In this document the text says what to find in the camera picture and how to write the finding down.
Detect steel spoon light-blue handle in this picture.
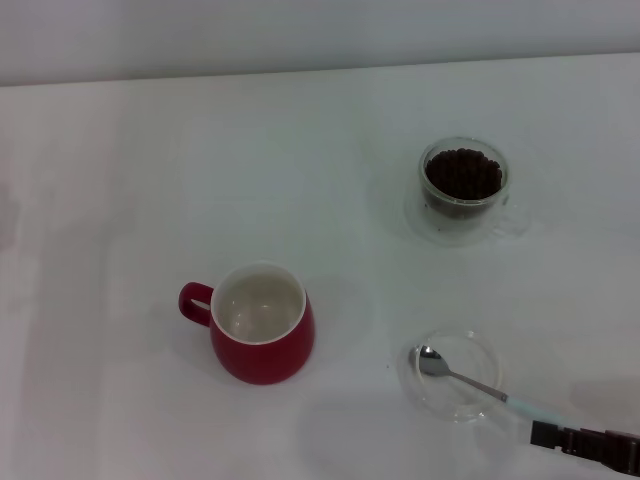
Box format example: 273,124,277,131
408,344,566,426

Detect red ceramic mug white inside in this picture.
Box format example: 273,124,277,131
178,260,317,386

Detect dark roasted coffee beans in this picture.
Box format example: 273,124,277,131
423,147,504,221

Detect clear round glass dish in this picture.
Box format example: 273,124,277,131
397,327,504,425

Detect clear double-wall glass cup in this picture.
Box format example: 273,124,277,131
403,135,531,247

